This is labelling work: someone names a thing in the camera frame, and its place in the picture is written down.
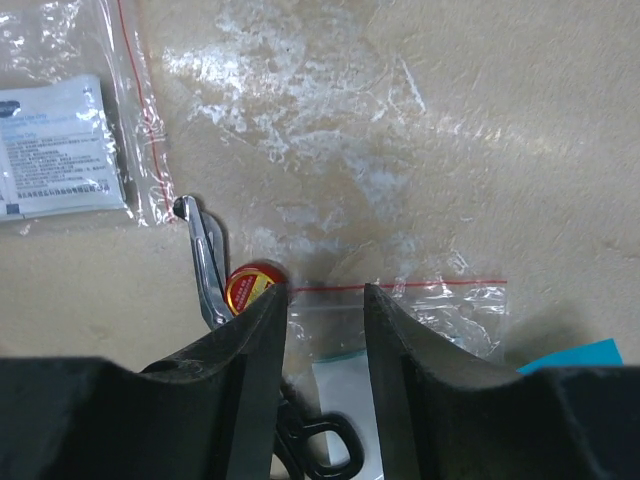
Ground small red round tin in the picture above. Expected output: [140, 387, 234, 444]
[224, 261, 288, 315]

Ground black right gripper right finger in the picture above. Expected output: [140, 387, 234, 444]
[364, 284, 639, 479]

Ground clear bag with wipes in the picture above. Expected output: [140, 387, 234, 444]
[0, 0, 509, 480]

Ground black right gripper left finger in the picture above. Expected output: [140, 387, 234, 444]
[1, 285, 288, 479]

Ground white sachet in bag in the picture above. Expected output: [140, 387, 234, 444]
[1, 75, 126, 221]

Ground black handled scissors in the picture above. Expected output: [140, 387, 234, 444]
[173, 195, 365, 479]

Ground blue plaster packet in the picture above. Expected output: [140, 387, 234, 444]
[518, 338, 624, 375]

